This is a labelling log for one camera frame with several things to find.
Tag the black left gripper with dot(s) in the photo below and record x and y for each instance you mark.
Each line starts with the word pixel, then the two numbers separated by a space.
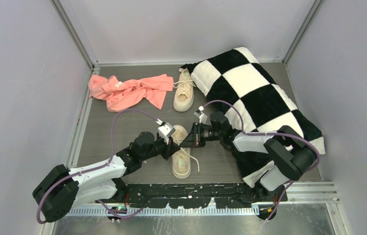
pixel 169 149

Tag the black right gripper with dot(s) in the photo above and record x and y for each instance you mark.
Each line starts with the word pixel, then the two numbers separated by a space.
pixel 194 139

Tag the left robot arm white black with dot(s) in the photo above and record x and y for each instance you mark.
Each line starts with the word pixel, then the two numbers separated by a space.
pixel 63 189

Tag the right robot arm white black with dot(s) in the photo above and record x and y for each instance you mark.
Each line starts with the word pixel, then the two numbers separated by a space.
pixel 264 159

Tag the black white checkered pillow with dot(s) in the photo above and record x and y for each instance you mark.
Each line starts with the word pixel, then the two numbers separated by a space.
pixel 248 96

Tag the pink cloth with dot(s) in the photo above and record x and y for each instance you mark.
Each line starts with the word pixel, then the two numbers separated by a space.
pixel 120 96

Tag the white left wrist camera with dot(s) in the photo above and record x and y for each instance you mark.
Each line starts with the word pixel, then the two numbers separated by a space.
pixel 166 130

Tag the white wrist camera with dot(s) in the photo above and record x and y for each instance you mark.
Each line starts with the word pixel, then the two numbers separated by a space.
pixel 199 113
pixel 166 130

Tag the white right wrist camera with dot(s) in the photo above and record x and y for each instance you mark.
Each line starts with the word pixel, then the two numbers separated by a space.
pixel 199 113

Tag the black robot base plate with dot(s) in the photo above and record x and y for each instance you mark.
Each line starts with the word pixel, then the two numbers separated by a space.
pixel 191 196

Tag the aluminium front rail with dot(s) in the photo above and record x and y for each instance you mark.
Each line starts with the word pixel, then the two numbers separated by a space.
pixel 302 193

